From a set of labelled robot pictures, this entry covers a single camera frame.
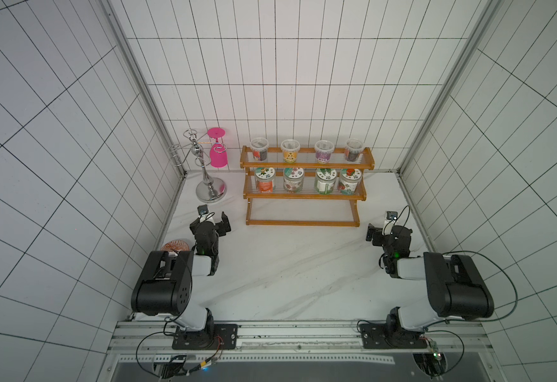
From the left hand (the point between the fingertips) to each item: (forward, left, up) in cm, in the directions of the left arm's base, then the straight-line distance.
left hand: (212, 217), depth 94 cm
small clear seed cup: (+12, -53, +27) cm, 61 cm away
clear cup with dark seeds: (+12, -21, +27) cm, 36 cm away
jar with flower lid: (+8, -22, +15) cm, 28 cm away
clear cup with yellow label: (+11, -31, +28) cm, 43 cm away
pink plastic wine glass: (+27, 0, +12) cm, 30 cm away
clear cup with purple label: (+10, -43, +27) cm, 52 cm away
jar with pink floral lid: (+8, -33, +15) cm, 37 cm away
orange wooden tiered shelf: (+9, -38, +10) cm, 40 cm away
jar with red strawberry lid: (+6, -53, +16) cm, 56 cm away
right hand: (0, -67, -1) cm, 67 cm away
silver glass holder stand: (+19, +6, -5) cm, 21 cm away
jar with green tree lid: (+7, -45, +16) cm, 48 cm away
